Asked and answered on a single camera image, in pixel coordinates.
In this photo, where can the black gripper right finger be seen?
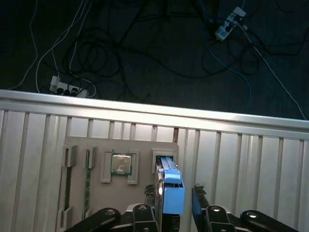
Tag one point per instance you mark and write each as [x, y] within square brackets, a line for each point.
[214, 217]

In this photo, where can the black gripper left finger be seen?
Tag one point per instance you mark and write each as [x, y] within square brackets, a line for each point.
[144, 217]

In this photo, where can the hard disk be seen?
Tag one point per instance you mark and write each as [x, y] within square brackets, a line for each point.
[173, 198]

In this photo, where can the grey parts rack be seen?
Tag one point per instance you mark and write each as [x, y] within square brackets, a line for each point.
[142, 169]

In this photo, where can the silver CPU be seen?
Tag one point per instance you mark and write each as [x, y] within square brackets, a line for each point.
[121, 163]

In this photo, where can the green RAM stick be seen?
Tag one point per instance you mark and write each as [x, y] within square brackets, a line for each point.
[87, 183]

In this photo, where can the white power strip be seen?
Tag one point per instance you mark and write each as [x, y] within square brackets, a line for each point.
[228, 26]
[62, 85]

